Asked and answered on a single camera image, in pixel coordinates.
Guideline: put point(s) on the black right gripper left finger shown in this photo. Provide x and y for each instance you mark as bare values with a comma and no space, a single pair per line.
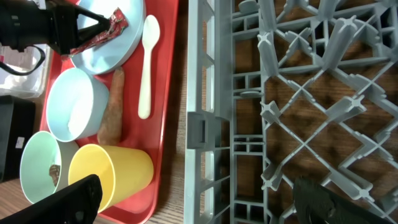
76,204

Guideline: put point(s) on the red snack wrapper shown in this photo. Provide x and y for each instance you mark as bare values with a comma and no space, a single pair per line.
118,23

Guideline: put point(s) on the grey dishwasher rack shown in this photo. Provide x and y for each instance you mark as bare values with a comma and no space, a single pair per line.
278,90

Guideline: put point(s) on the carrot piece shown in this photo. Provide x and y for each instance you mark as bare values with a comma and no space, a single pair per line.
111,127

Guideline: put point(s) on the clear plastic bin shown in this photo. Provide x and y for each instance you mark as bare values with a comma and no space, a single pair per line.
31,67

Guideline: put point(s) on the brown food scrap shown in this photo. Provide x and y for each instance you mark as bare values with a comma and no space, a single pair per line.
54,172

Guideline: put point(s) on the black plastic tray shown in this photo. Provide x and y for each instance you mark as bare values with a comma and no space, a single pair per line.
17,124

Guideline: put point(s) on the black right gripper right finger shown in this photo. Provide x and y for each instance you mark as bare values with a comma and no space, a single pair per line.
316,204

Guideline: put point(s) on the light blue rice bowl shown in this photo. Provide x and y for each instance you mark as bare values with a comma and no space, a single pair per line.
75,105

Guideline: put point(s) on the mint green bowl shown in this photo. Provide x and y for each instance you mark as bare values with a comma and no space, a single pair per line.
41,151

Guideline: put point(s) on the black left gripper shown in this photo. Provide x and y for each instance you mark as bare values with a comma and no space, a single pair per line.
24,24

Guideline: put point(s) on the yellow plastic cup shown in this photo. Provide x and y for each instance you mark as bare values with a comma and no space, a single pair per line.
122,171

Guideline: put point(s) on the white plastic spoon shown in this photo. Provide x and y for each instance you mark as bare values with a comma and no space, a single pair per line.
150,37

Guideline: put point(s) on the light blue plate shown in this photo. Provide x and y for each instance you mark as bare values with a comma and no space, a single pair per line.
113,53

